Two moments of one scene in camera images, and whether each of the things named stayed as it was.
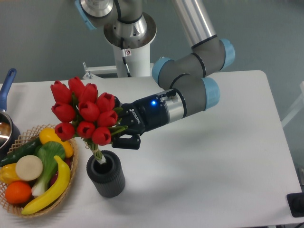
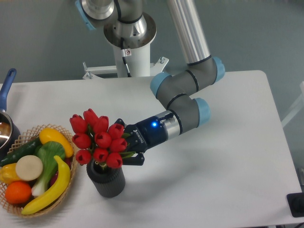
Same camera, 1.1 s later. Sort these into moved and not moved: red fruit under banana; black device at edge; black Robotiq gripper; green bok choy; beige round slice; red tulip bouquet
Moved: black Robotiq gripper; red tulip bouquet
Not moved: green bok choy; red fruit under banana; black device at edge; beige round slice
